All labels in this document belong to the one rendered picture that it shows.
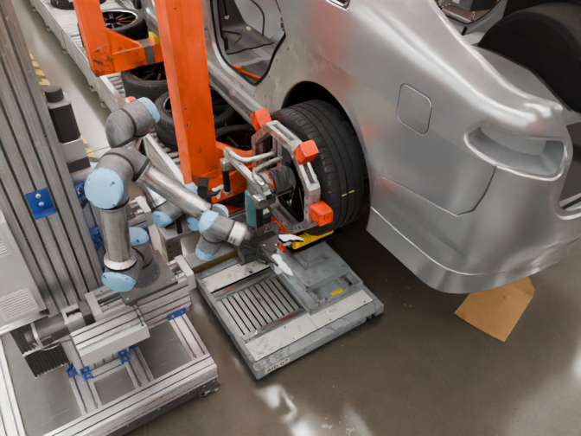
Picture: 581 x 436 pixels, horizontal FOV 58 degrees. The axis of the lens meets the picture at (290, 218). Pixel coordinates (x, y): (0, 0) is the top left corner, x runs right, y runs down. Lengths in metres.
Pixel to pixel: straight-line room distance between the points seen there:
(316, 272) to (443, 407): 0.96
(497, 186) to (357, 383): 1.40
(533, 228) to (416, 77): 0.67
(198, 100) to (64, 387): 1.49
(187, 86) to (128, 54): 2.04
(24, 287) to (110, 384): 0.72
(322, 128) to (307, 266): 0.92
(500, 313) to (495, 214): 1.45
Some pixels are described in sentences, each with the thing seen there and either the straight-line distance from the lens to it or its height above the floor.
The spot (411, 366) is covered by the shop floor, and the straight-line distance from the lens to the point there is 2.96.
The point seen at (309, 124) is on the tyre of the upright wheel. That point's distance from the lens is 2.43.
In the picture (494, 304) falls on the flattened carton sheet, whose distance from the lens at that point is 3.35.
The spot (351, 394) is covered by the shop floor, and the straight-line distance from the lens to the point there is 2.82.
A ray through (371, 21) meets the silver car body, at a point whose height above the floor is 1.68.
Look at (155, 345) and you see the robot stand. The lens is 2.79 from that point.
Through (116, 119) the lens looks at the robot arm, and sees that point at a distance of 2.15.
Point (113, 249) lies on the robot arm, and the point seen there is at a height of 1.14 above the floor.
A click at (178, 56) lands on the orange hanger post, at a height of 1.41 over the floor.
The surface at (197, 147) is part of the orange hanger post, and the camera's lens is 2.77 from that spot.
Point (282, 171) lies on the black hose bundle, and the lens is 2.34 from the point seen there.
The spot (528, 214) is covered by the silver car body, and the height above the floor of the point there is 1.25.
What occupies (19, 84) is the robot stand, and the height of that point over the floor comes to 1.66.
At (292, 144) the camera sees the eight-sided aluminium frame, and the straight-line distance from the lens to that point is 2.38.
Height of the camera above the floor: 2.41
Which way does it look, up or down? 41 degrees down
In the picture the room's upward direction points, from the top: straight up
